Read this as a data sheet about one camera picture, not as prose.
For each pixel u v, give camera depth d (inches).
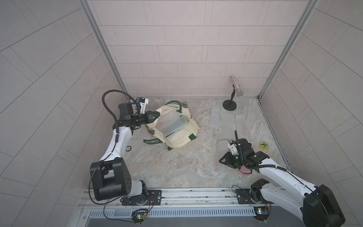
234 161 28.5
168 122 37.1
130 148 34.8
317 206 15.2
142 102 28.4
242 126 38.2
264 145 35.0
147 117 27.5
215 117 41.0
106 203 16.4
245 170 24.2
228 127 39.1
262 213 26.7
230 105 44.0
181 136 35.9
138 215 25.3
